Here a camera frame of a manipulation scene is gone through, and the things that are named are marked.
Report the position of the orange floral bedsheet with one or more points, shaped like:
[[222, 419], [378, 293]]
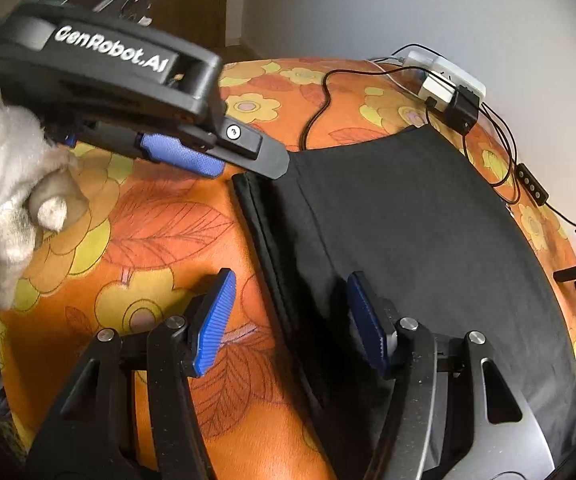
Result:
[[132, 230]]

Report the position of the white plug adapter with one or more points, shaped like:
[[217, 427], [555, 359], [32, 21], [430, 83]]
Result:
[[435, 91]]

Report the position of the black plug adapter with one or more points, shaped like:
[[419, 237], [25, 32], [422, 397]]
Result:
[[460, 107]]

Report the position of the white power strip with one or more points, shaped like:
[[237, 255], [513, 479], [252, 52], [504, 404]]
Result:
[[460, 72]]

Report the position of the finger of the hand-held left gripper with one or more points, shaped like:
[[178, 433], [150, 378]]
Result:
[[177, 152], [248, 147]]

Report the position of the brown wooden door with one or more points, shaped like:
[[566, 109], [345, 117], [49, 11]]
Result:
[[192, 0]]

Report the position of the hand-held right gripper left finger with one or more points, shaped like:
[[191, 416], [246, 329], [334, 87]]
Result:
[[213, 325]]

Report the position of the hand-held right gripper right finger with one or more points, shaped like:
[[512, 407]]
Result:
[[365, 327]]

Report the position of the person's left hand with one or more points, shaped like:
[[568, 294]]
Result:
[[2, 185]]

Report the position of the black pants with yellow stripes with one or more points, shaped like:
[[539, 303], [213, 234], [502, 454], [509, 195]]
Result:
[[418, 220]]

